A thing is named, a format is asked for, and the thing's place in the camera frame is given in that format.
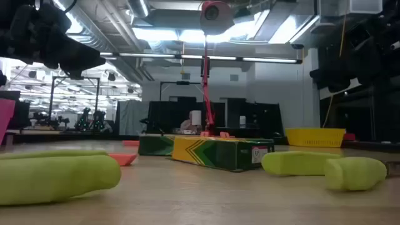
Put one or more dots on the white canister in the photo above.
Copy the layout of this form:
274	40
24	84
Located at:
242	122

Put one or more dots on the person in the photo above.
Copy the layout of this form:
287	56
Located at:
187	125

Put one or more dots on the white ceiling vent box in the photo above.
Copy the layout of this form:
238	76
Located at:
350	7

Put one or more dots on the yellow plastic basket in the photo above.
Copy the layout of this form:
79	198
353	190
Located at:
314	137

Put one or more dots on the small red object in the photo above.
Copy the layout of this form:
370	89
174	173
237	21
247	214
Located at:
349	137

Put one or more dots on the white cylinder shade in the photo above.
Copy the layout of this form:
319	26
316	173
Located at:
196	117

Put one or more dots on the long ceiling light bar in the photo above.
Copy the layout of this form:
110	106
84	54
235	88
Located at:
203	57

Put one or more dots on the black rig frame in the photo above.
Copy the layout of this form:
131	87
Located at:
51	100

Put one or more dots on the background robot arms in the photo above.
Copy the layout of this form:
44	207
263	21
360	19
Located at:
82	120

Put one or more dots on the dark green crayon box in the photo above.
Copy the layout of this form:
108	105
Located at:
154	145

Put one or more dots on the black partition wall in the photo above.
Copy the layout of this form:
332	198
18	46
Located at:
259	118

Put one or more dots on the black table frame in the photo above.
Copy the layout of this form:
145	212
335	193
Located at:
78	137

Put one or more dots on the grey curtain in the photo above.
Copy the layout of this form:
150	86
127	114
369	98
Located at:
131	117

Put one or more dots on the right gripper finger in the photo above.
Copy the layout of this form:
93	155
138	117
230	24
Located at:
328	72
339	86

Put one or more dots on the pink plastic tray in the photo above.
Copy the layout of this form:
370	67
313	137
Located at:
6	115

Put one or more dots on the red camera stand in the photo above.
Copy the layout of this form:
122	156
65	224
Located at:
215	15

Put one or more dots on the thin black frame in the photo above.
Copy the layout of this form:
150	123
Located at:
179	83

